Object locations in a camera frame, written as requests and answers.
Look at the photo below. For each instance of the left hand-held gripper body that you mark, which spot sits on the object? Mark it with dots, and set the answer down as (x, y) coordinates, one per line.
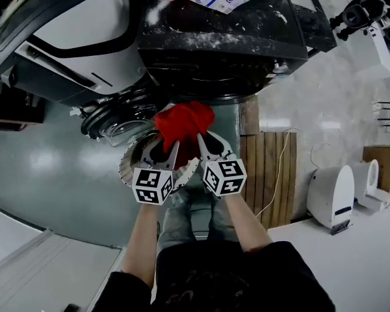
(149, 182)

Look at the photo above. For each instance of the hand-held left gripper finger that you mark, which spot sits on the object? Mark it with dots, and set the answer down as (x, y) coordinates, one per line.
(175, 156)
(146, 156)

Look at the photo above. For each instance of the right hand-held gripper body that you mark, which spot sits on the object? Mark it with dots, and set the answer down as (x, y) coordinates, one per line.
(224, 177)

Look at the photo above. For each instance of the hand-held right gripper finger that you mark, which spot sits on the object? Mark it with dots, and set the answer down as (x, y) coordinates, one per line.
(227, 148)
(204, 151)

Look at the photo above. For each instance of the white laundry basket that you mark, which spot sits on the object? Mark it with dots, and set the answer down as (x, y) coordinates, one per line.
(126, 167)

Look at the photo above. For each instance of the red clothes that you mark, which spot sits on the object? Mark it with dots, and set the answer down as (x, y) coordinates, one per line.
(182, 122)

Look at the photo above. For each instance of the black washing machine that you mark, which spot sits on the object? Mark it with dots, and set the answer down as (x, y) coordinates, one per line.
(214, 60)

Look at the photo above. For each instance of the person's right forearm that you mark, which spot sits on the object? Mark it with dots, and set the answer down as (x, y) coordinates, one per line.
(247, 223)

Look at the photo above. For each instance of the person's left forearm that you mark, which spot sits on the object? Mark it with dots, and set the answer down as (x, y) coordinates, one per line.
(139, 239)

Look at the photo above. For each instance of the large grey white machine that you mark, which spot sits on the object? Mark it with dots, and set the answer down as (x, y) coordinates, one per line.
(78, 28)

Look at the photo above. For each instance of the wooden pallet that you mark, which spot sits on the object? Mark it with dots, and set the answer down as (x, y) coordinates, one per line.
(266, 174)

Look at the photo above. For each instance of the person's grey jeans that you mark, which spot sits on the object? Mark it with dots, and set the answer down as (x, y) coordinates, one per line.
(178, 219)

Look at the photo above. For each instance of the person's black printed shirt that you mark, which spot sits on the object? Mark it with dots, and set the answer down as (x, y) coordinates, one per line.
(234, 278)

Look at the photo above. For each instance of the white domed appliance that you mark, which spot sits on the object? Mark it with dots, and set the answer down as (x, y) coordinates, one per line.
(331, 193)

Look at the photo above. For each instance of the black metal table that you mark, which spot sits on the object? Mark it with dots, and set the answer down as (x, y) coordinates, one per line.
(315, 28)

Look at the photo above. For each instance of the large brown cardboard box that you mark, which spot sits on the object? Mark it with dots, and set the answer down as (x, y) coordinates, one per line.
(386, 164)

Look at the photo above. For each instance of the grey round device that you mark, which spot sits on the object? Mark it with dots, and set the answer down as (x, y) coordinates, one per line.
(360, 11)

